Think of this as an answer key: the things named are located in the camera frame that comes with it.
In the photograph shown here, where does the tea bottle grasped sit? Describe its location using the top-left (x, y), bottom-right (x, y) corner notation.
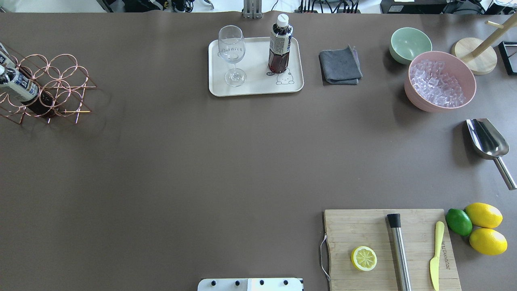
top-left (268, 13), bottom-right (293, 74)

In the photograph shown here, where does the copper wire bottle basket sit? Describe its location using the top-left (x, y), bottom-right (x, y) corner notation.
top-left (1, 46), bottom-right (97, 124)

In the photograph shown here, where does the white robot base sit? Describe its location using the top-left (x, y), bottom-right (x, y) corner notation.
top-left (197, 277), bottom-right (304, 291)

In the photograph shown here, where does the tea bottle at basket end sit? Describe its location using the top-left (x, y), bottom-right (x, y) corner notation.
top-left (0, 66), bottom-right (55, 118)

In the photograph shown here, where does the cream rabbit tray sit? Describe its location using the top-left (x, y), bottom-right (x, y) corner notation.
top-left (208, 37), bottom-right (304, 97)

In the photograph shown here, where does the wine glass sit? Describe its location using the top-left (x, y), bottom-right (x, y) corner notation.
top-left (218, 25), bottom-right (247, 87)

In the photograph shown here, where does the grey folded cloth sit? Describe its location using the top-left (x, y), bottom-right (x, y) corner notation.
top-left (318, 45), bottom-right (363, 85)

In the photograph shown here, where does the bamboo cutting board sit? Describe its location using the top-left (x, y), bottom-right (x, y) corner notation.
top-left (323, 209), bottom-right (446, 291)

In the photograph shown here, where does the half lemon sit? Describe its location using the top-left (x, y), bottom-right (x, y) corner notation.
top-left (351, 246), bottom-right (377, 271)

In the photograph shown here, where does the mint green bowl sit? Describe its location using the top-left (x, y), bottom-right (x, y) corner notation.
top-left (389, 27), bottom-right (433, 65)

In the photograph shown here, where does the steel cylinder grinder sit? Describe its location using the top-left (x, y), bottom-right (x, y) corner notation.
top-left (387, 213), bottom-right (412, 291)

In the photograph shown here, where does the pink bowl of ice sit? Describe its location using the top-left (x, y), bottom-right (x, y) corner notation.
top-left (404, 51), bottom-right (477, 112)

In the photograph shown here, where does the black box with label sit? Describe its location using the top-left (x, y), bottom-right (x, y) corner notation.
top-left (380, 0), bottom-right (448, 15)

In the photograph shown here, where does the yellow plastic knife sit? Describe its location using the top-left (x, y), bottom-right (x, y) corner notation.
top-left (429, 221), bottom-right (445, 291)

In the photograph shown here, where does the green lime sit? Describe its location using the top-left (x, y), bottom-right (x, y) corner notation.
top-left (446, 208), bottom-right (473, 236)

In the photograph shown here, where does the steel ice scoop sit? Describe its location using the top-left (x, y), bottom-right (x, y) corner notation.
top-left (465, 118), bottom-right (516, 190)

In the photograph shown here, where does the whole lemon upper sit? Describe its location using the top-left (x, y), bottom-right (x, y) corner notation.
top-left (464, 202), bottom-right (503, 229)

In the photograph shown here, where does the whole lemon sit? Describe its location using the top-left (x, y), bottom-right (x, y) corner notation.
top-left (464, 202), bottom-right (503, 229)
top-left (469, 228), bottom-right (508, 256)

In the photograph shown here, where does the whole lemon lower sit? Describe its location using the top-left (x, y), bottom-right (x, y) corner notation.
top-left (469, 228), bottom-right (508, 256)

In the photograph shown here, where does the black tray at table end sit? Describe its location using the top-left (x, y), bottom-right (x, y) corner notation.
top-left (498, 41), bottom-right (517, 76)

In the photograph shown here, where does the aluminium frame post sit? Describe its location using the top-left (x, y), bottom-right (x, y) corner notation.
top-left (242, 0), bottom-right (263, 19)

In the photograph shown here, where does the tea bottle near handle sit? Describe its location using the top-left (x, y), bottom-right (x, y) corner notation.
top-left (0, 43), bottom-right (17, 69)

